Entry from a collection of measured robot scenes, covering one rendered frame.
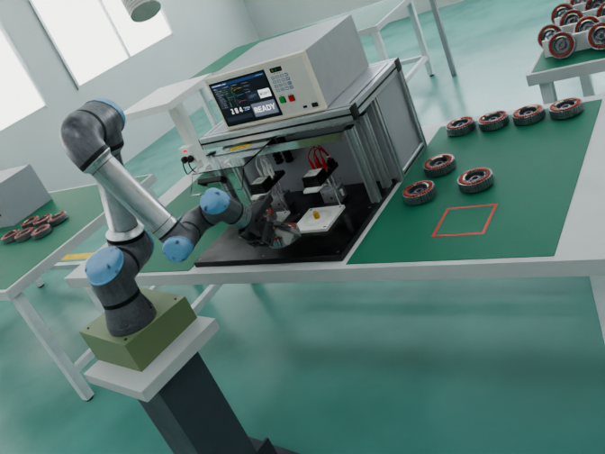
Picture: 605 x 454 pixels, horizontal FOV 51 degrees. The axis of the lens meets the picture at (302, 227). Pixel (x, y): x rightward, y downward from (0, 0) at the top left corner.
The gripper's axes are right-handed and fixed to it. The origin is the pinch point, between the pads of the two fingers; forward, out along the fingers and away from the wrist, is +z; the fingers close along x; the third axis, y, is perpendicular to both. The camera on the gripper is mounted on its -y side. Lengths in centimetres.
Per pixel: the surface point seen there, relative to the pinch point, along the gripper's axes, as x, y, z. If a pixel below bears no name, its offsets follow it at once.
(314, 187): 1.1, -21.3, 10.0
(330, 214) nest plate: 4.9, -13.5, 16.6
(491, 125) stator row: 47, -59, 49
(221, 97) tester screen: -28, -49, -15
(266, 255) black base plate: -10.6, 4.5, 5.4
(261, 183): -21.4, -24.5, 7.2
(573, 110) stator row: 75, -60, 51
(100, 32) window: -473, -345, 172
